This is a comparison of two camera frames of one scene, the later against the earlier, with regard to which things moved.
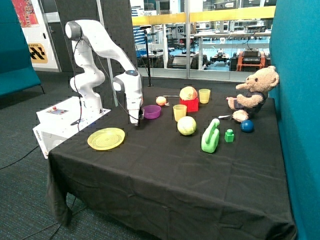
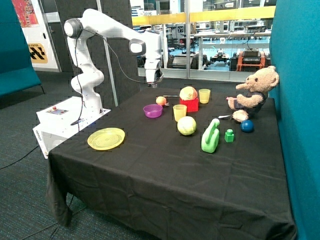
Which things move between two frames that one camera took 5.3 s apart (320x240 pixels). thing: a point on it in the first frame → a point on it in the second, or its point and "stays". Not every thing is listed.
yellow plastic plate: x=105 y=138 stays
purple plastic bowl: x=152 y=112 stays
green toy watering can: x=211 y=137 stays
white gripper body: x=133 y=105 → x=152 y=74
